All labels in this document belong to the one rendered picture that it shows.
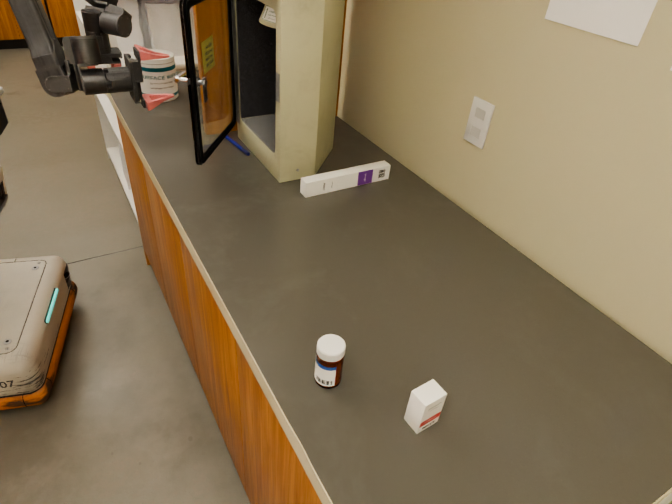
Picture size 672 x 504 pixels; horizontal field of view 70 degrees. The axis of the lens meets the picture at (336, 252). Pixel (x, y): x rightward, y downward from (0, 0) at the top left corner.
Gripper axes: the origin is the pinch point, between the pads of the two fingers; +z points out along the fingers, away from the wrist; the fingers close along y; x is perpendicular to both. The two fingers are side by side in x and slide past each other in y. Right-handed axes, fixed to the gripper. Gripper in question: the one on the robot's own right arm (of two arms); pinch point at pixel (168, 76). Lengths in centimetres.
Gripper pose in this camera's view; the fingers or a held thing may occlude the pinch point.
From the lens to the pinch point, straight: 134.4
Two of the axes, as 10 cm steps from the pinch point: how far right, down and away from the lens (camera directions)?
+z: 8.6, -2.4, 4.4
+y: 0.9, -8.0, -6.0
